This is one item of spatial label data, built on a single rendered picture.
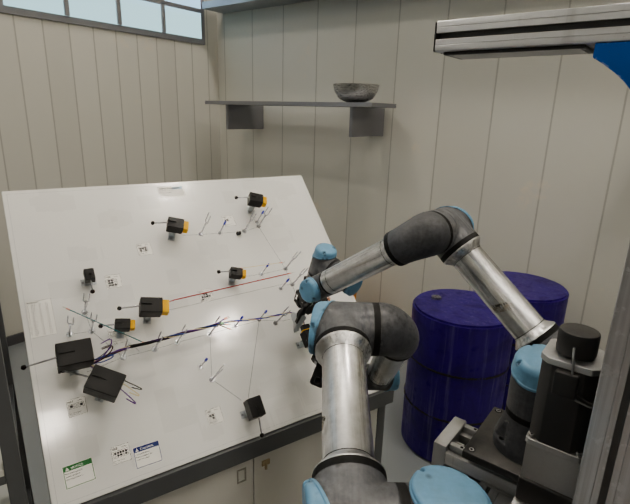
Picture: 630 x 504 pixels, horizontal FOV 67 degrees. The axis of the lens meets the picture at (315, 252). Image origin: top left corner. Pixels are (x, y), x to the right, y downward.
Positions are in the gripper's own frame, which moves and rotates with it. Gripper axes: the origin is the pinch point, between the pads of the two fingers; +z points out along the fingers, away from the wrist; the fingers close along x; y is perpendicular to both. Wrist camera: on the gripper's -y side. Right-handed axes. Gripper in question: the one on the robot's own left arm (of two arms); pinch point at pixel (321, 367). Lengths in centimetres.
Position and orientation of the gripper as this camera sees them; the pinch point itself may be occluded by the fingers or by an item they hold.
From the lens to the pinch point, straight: 172.9
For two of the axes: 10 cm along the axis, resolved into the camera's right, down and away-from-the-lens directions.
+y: 4.1, -8.1, 4.2
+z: -1.0, 4.1, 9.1
